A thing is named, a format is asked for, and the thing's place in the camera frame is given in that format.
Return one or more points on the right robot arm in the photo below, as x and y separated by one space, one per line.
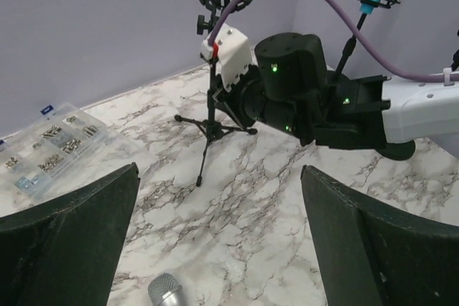
284 83

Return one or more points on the round base shock-mount stand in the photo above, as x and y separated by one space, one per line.
373 51

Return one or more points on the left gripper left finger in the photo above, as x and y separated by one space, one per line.
65 251

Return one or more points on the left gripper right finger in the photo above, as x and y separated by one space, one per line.
371 253

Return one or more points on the silver microphone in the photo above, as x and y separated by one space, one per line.
166 290

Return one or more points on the black tripod microphone stand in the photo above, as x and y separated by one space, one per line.
210 127

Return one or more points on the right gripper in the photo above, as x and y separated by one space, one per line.
237 103

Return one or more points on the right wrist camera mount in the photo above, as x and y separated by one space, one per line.
232 48

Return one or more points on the clear plastic screw box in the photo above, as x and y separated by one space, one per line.
35 159

